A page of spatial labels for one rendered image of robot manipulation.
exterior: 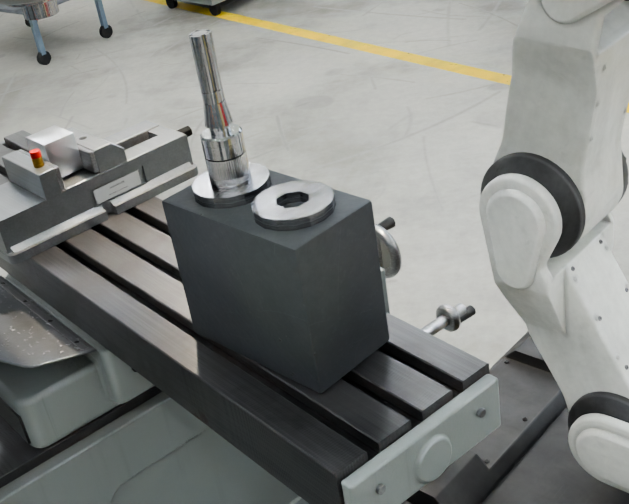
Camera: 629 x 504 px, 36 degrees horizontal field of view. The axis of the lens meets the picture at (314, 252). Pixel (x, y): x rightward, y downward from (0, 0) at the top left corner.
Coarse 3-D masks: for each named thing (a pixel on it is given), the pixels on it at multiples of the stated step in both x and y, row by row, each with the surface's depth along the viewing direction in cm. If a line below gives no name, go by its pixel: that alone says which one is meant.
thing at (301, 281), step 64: (192, 192) 110; (256, 192) 106; (320, 192) 103; (192, 256) 111; (256, 256) 101; (320, 256) 99; (192, 320) 118; (256, 320) 107; (320, 320) 101; (384, 320) 110; (320, 384) 104
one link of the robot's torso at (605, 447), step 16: (592, 416) 126; (608, 416) 125; (576, 432) 129; (592, 432) 126; (608, 432) 125; (624, 432) 123; (576, 448) 130; (592, 448) 127; (608, 448) 125; (624, 448) 123; (592, 464) 129; (608, 464) 127; (624, 464) 125; (608, 480) 128; (624, 480) 126
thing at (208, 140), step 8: (208, 128) 107; (232, 128) 106; (240, 128) 106; (200, 136) 106; (208, 136) 105; (216, 136) 104; (224, 136) 104; (232, 136) 104; (240, 136) 105; (208, 144) 104; (216, 144) 104; (224, 144) 104; (232, 144) 104
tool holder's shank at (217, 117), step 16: (192, 32) 101; (208, 32) 100; (192, 48) 100; (208, 48) 100; (208, 64) 101; (208, 80) 101; (208, 96) 102; (224, 96) 104; (208, 112) 103; (224, 112) 104; (224, 128) 104
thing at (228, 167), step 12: (240, 144) 105; (204, 156) 106; (216, 156) 105; (228, 156) 105; (240, 156) 106; (216, 168) 106; (228, 168) 105; (240, 168) 106; (216, 180) 107; (228, 180) 106; (240, 180) 107
